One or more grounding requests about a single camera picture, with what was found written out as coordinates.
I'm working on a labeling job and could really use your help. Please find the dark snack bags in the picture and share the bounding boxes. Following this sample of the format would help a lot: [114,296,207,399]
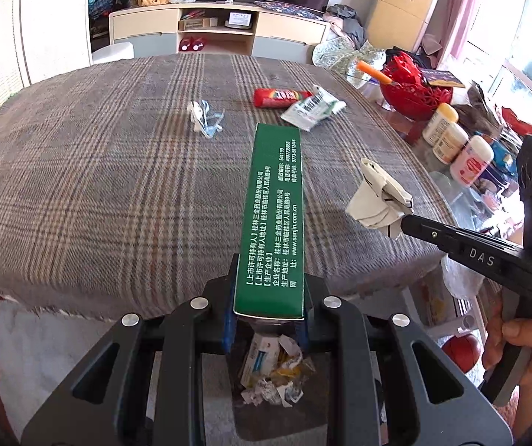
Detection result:
[456,84,522,149]

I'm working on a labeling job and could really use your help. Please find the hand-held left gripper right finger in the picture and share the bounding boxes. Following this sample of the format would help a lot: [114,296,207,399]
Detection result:
[295,273,514,446]

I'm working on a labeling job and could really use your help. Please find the window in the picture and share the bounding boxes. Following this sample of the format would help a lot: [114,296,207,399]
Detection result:
[461,0,532,136]

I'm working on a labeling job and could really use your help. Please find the dark printed box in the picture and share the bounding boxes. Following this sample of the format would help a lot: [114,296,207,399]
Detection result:
[417,69,466,89]

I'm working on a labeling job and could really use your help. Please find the pile of clothes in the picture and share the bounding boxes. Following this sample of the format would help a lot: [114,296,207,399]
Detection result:
[324,4,367,49]

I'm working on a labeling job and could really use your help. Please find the television cabinet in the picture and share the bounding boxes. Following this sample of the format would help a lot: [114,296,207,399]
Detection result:
[108,0,330,63]

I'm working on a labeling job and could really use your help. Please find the red snack wrapper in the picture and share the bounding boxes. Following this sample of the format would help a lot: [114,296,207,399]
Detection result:
[253,87,316,109]

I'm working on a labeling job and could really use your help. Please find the orange handled knife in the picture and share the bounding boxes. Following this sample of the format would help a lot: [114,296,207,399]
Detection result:
[358,61,399,87]

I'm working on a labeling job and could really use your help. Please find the crumpled printed receipts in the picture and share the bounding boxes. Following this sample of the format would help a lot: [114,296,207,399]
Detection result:
[241,375,305,410]

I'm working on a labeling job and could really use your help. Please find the clear plastic wrapper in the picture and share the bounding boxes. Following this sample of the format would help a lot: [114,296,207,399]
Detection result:
[187,100,226,139]

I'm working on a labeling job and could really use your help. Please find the green medicine box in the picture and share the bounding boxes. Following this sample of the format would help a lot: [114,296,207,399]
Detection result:
[233,123,305,320]

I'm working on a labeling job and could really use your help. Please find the red snack bag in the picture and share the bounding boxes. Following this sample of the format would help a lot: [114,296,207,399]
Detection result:
[500,107,532,138]

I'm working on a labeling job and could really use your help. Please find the red shoes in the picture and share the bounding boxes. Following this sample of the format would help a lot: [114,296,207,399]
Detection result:
[179,36,207,53]

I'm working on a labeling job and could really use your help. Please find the white paper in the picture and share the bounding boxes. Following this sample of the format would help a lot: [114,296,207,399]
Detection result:
[345,158,415,239]

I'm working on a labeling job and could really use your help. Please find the yellow capped white bottle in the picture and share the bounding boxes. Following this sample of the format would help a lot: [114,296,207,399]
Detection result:
[422,102,460,146]

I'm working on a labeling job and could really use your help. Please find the blue snack bag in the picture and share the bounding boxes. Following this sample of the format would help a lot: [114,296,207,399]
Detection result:
[475,142,518,191]

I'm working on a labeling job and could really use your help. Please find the pink curtain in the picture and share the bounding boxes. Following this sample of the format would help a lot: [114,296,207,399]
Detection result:
[438,0,487,70]

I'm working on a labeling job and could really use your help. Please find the white round stool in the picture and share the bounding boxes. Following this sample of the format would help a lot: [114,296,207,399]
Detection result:
[92,42,135,67]

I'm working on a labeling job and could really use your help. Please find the white small device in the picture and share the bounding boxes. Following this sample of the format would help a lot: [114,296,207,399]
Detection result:
[224,12,254,29]

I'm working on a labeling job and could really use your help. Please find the floral cloth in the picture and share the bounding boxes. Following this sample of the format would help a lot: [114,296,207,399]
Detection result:
[312,37,385,89]

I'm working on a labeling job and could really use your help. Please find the white green packet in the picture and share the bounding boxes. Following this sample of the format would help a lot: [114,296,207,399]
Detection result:
[280,85,347,132]

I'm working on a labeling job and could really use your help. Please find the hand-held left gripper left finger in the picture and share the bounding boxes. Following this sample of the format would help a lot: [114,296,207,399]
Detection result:
[22,253,242,446]

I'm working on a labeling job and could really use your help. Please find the blue patterned cloth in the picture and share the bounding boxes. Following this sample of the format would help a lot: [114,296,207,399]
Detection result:
[254,0,329,22]

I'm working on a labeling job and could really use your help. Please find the cardboard box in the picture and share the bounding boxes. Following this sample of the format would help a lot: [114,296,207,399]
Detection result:
[179,17,218,32]

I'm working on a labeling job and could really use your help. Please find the black trash bin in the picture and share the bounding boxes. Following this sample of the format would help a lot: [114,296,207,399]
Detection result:
[230,320,335,444]

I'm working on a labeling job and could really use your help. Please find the red plastic basket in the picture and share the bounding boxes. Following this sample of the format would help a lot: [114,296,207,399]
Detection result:
[380,51,455,122]

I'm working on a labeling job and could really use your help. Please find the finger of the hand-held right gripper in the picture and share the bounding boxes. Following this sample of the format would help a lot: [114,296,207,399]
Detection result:
[400,214,463,255]

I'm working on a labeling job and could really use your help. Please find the white bottle red label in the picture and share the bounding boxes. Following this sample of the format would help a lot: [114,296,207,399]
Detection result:
[450,135,494,187]

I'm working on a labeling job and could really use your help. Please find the red ball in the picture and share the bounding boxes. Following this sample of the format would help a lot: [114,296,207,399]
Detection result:
[442,333,481,373]

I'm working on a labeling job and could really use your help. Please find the cream standing air conditioner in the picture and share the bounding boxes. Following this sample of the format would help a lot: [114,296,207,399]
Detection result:
[367,0,448,53]

